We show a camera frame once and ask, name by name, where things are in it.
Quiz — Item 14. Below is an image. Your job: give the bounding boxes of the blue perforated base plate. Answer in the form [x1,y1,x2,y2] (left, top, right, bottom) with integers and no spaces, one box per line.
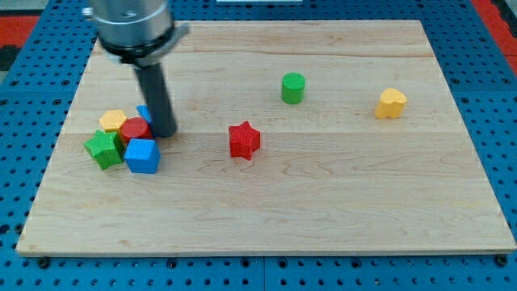
[1,1,516,290]

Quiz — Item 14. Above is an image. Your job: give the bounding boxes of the red cylinder block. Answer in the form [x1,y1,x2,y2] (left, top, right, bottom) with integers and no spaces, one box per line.
[120,117,153,144]

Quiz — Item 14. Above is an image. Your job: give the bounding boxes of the blue triangle block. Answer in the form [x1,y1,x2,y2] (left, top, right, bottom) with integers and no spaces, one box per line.
[137,105,153,124]

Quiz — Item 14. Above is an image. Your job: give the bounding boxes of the red star block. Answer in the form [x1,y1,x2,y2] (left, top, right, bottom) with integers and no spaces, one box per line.
[229,120,261,161]

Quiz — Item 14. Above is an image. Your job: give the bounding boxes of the blue cube block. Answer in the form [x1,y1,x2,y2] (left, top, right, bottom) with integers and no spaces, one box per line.
[124,138,161,175]

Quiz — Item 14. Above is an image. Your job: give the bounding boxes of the green star block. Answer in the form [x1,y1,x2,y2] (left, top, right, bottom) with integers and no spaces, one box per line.
[83,130,124,171]

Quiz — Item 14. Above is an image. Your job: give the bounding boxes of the green cylinder block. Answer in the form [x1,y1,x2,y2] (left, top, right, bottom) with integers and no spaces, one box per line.
[281,72,306,104]

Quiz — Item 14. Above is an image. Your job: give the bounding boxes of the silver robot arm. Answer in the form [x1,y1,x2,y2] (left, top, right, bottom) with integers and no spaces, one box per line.
[82,0,191,137]

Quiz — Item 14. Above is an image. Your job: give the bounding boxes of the yellow hexagon block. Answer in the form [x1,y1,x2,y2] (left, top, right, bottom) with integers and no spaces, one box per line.
[99,110,128,133]

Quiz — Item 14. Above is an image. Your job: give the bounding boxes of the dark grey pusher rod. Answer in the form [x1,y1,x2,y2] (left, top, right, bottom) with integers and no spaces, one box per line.
[134,63,177,137]

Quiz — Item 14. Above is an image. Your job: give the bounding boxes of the light wooden board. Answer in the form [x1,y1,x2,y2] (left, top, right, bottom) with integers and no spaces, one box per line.
[17,20,516,257]

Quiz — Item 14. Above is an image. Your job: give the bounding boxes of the yellow heart block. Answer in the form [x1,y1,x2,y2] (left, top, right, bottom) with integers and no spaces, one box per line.
[374,88,407,119]

